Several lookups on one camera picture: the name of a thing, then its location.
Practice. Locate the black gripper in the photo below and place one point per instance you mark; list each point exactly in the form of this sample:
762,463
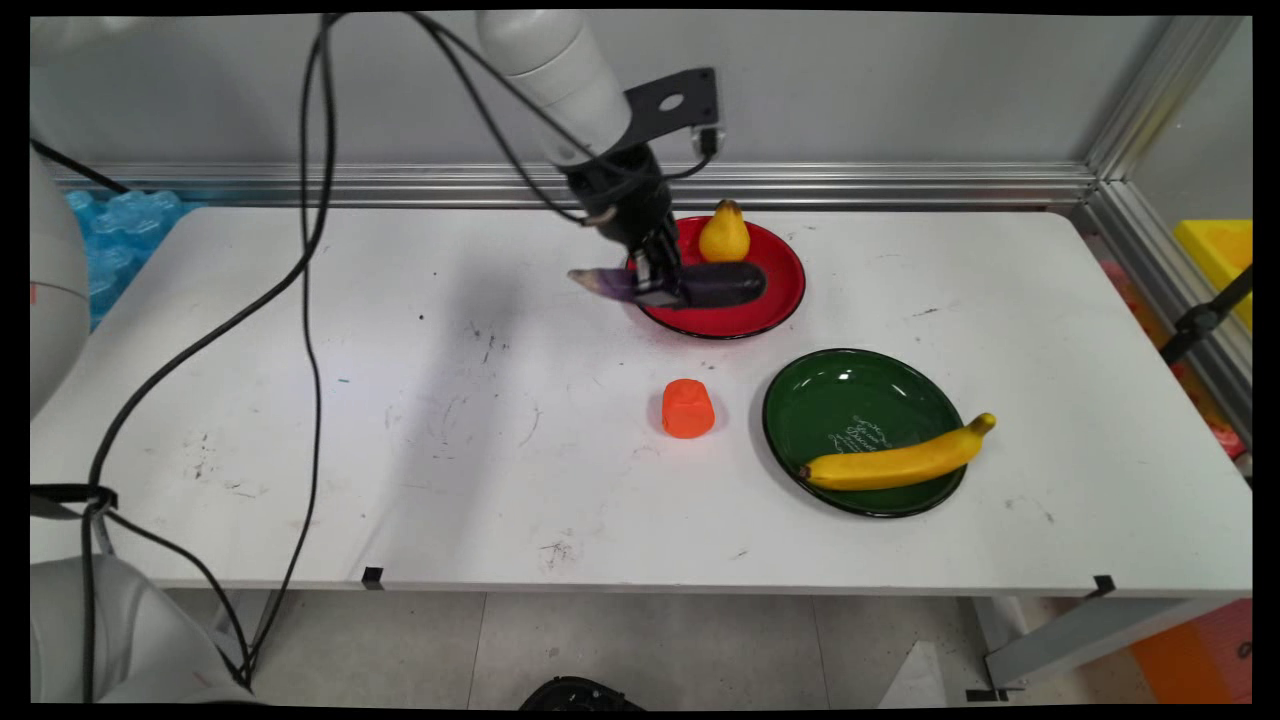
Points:
625,200

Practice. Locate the purple toy eggplant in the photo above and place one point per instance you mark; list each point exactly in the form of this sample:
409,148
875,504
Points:
725,283

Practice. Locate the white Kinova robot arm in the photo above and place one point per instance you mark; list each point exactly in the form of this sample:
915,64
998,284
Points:
550,70

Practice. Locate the yellow toy pear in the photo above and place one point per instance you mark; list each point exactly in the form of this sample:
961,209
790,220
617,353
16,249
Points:
724,240

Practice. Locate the red round plate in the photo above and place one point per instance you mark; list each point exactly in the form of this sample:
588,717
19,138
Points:
760,300

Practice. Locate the orange toy carrot piece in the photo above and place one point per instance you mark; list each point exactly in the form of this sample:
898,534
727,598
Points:
688,410

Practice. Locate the dark green round plate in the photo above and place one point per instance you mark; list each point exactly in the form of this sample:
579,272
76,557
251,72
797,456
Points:
850,410

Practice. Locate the yellow toy banana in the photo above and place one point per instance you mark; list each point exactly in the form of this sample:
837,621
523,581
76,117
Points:
900,464

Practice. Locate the black round floor object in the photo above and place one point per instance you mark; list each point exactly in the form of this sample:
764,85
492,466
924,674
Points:
580,694

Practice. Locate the white table leg with foot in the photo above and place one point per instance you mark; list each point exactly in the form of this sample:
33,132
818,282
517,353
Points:
1060,640

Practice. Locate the black stand clamp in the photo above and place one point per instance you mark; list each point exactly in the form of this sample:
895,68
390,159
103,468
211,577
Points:
1200,320

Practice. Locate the blue bubble wrap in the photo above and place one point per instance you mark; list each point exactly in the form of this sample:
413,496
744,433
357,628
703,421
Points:
120,240

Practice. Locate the yellow plastic bin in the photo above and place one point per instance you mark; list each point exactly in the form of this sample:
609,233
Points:
1222,255

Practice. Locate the orange box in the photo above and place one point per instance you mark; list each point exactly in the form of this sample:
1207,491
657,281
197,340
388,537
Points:
1195,655

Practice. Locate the horizontal aluminium frame rail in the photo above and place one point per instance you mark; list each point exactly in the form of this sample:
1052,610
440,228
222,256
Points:
900,184

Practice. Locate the side aluminium frame rail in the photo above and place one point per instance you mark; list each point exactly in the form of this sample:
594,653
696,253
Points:
1160,270

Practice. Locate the upright aluminium frame post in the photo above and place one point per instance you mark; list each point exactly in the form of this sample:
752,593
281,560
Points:
1150,100

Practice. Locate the red clutter behind rail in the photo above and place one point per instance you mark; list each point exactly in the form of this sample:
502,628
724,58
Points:
1215,425

